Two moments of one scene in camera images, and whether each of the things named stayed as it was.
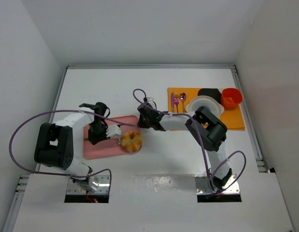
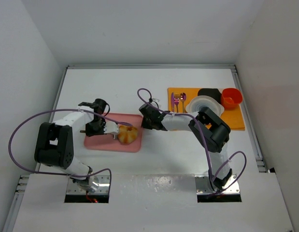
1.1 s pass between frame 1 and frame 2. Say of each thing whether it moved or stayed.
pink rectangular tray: moved
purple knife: stayed
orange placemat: stayed
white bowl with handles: stayed
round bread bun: moved
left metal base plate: stayed
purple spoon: stayed
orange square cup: stayed
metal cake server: moved
